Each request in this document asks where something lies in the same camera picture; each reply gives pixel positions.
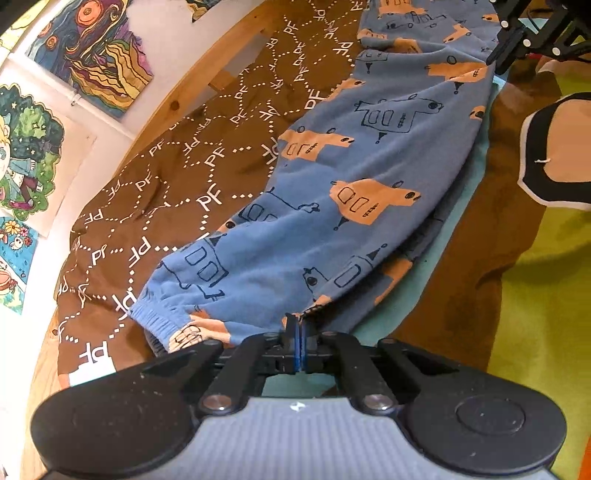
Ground yellow wall poster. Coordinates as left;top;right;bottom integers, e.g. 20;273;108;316
0;18;29;52

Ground swirly colourful wall poster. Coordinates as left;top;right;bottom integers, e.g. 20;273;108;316
25;0;155;121

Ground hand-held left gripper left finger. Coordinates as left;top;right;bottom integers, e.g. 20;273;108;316
137;314;301;415

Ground flower pattern wall poster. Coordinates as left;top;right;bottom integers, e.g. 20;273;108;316
0;217;40;317

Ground torn-edge wall poster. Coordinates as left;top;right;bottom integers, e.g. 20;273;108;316
185;0;253;23

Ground wooden bed frame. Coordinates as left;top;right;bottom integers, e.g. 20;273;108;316
21;0;324;480

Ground green and brown printed blanket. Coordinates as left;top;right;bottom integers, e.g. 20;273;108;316
355;58;591;480

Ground blue pants with orange print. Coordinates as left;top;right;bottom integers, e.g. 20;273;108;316
129;0;505;361

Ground brown blanket with white lettering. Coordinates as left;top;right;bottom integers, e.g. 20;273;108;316
54;0;376;389

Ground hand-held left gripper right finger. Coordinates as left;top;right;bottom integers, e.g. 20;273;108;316
301;318;463;415

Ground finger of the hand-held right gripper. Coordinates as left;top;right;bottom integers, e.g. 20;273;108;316
487;18;591;77
492;0;578;23

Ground green cartoon figure wall poster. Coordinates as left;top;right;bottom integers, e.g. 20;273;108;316
0;62;99;238

